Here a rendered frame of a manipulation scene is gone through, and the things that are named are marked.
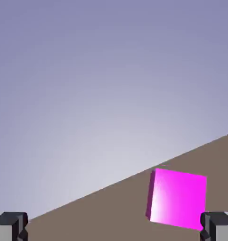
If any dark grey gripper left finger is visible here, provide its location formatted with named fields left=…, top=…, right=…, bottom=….
left=0, top=211, right=29, bottom=241

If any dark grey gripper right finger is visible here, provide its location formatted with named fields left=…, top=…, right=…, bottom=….
left=200, top=211, right=228, bottom=241

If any small magenta cube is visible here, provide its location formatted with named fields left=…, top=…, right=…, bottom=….
left=145, top=168, right=207, bottom=232

